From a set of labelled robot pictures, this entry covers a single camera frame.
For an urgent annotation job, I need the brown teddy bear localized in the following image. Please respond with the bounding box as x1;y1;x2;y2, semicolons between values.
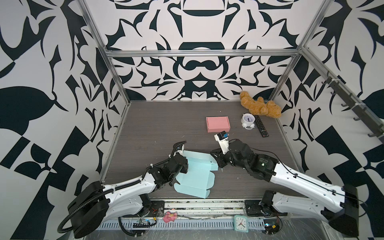
240;91;282;119

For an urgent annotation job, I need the small circuit board right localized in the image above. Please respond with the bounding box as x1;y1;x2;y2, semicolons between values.
263;218;283;236

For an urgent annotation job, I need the black remote control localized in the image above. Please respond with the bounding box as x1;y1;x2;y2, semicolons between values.
255;115;269;138

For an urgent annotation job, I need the pink paper box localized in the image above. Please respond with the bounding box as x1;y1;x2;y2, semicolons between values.
206;117;231;133

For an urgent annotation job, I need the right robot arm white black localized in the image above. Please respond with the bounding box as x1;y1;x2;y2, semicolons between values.
210;140;361;238

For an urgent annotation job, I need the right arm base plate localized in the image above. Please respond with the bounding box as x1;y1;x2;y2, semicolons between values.
244;200;288;218

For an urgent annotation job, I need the small circuit board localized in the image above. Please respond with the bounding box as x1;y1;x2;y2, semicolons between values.
263;218;283;236
132;218;157;228

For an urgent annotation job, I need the pink small toy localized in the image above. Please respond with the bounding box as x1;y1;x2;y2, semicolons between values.
163;212;178;223

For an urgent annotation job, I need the light blue paper box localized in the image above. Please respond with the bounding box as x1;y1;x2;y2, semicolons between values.
174;151;219;199

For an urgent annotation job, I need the small circuit board left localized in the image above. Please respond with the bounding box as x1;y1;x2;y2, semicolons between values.
132;218;157;228

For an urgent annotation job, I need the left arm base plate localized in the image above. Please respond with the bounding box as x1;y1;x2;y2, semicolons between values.
123;201;165;218

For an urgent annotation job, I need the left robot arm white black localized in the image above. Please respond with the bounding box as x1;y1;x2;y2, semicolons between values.
57;153;188;239

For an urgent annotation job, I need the teal square clock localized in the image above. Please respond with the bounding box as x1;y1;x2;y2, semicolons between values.
234;215;249;233

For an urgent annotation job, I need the white alarm clock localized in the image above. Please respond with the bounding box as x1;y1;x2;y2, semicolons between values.
241;113;256;130

